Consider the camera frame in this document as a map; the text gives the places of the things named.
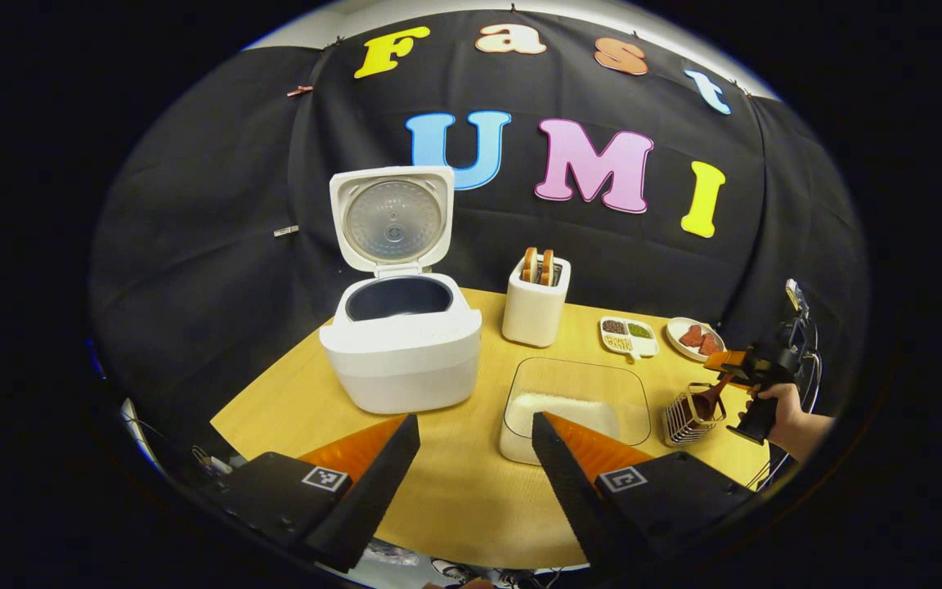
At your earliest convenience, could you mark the metal wire chopstick holder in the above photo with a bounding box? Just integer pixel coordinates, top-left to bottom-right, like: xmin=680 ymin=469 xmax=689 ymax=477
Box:
xmin=662 ymin=383 xmax=727 ymax=447

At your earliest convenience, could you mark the white round plate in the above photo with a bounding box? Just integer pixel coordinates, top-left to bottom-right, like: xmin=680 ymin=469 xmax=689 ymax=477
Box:
xmin=666 ymin=317 xmax=726 ymax=362

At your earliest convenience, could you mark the white rice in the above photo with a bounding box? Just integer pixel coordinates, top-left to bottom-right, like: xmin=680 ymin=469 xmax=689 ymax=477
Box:
xmin=508 ymin=393 xmax=624 ymax=443

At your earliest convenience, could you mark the white rice cooker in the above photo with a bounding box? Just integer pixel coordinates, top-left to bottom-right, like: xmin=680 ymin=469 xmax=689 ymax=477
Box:
xmin=320 ymin=166 xmax=483 ymax=415

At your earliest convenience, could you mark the white divided dish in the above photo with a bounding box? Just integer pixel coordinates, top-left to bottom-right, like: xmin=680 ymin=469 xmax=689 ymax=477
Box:
xmin=599 ymin=316 xmax=660 ymax=362

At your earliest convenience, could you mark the white toaster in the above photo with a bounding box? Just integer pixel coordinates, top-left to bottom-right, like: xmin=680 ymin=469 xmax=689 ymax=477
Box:
xmin=502 ymin=254 xmax=572 ymax=348

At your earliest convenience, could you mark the black backdrop cloth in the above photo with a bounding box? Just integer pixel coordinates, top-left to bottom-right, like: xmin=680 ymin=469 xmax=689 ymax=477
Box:
xmin=88 ymin=8 xmax=871 ymax=443

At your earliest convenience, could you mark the brown wooden spoon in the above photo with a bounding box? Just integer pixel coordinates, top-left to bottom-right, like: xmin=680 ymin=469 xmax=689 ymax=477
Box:
xmin=688 ymin=376 xmax=733 ymax=422

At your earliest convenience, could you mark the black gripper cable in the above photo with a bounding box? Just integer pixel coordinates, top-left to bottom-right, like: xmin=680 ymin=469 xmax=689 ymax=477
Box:
xmin=765 ymin=348 xmax=825 ymax=492

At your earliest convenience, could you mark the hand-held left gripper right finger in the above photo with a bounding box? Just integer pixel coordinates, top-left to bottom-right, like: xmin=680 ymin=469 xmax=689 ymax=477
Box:
xmin=532 ymin=411 xmax=766 ymax=573

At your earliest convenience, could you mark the clear plastic container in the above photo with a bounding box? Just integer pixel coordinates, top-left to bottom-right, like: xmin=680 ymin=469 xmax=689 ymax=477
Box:
xmin=499 ymin=357 xmax=652 ymax=465

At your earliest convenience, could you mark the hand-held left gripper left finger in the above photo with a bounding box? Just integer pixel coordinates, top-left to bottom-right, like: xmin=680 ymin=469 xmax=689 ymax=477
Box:
xmin=193 ymin=413 xmax=421 ymax=573

